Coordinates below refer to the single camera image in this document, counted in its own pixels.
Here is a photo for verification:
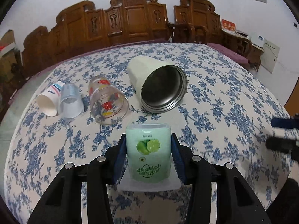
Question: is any green lime yogurt cup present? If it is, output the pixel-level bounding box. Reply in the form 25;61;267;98
118;123;181;192

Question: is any glass cup with red print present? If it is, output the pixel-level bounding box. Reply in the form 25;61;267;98
88;75;129;125

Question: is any clear frosted plastic cup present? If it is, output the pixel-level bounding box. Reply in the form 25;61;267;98
58;83;84;120

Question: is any white striped paper cup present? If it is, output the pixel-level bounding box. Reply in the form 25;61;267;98
36;81;65;117

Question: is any blue floral tablecloth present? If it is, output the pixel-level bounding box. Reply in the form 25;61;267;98
4;43;298;223

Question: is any cream steel tumbler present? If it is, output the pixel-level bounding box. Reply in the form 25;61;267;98
127;56;187;114

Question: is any wooden side table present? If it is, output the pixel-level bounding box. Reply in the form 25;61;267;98
236;30;265;71

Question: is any purple armchair cushion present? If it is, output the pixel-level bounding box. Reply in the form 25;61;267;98
207;43;248;64

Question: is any red sign card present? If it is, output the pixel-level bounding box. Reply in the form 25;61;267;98
221;19;236;32

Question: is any carved wooden armchair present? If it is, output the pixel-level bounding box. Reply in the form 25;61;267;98
174;0;252;58

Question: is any carved wooden sofa bench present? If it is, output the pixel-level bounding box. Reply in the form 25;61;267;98
22;0;170;77

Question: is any cardboard boxes stack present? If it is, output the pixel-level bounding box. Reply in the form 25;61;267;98
0;30;22;83

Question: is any white wall electrical box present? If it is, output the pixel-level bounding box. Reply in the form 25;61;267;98
261;39;280;73

